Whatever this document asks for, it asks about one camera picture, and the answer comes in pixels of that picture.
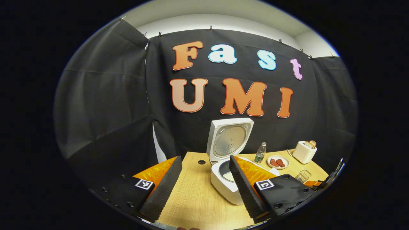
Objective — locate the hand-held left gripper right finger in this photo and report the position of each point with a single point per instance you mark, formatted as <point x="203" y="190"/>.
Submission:
<point x="244" y="188"/>

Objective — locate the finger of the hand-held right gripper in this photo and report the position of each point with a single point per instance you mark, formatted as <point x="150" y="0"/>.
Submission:
<point x="326" y="183"/>

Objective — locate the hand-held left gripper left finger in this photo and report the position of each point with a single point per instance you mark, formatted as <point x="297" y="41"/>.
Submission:
<point x="164" y="188"/>

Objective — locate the white rice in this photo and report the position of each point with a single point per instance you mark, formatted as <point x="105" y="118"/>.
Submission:
<point x="228" y="176"/>

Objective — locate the white rice cooker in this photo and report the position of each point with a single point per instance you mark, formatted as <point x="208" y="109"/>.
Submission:
<point x="230" y="140"/>

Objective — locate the clear plastic bottle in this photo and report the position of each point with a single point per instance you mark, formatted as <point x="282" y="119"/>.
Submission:
<point x="260" y="155"/>

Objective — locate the cream toaster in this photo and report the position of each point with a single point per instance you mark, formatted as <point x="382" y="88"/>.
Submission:
<point x="302" y="155"/>

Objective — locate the red meat piece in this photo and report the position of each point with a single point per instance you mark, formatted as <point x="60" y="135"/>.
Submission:
<point x="274" y="163"/>
<point x="281" y="163"/>

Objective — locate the toasted bread slice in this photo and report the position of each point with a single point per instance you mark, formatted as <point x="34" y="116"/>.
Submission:
<point x="313" y="143"/>
<point x="309" y="144"/>

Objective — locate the white round plate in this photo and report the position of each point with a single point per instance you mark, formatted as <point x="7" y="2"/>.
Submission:
<point x="287" y="162"/>

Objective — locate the black backdrop cloth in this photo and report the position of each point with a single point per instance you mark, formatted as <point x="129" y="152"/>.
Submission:
<point x="111" y="111"/>

